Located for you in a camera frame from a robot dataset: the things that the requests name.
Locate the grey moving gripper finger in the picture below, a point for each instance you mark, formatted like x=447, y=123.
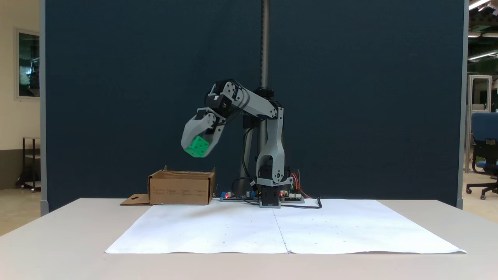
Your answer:
x=217, y=134

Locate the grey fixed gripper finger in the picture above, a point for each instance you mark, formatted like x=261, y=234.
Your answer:
x=194, y=130

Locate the green die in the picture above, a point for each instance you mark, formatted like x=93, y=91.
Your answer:
x=197, y=147

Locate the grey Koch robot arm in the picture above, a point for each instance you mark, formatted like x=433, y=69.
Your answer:
x=272, y=144

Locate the brown cardboard box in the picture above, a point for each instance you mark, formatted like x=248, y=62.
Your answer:
x=179, y=190

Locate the blue circuit board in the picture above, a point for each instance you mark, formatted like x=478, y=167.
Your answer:
x=239, y=196

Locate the dark blue partition panel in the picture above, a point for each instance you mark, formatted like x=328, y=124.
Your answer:
x=136, y=97

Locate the white paper sheet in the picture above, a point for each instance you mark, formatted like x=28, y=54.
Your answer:
x=233, y=229

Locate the circuit board with red light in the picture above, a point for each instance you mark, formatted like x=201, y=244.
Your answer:
x=293, y=199

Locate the dark wheeled cart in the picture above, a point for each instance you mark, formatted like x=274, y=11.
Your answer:
x=24, y=163

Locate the blue office chair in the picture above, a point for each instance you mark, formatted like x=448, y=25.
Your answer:
x=484, y=128

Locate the ceiling light strip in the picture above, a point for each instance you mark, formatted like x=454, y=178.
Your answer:
x=480, y=55
x=477, y=4

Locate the framed wall window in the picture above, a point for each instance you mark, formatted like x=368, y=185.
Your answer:
x=29, y=64

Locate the metal frame cabinet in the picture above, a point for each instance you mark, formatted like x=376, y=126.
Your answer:
x=470, y=116

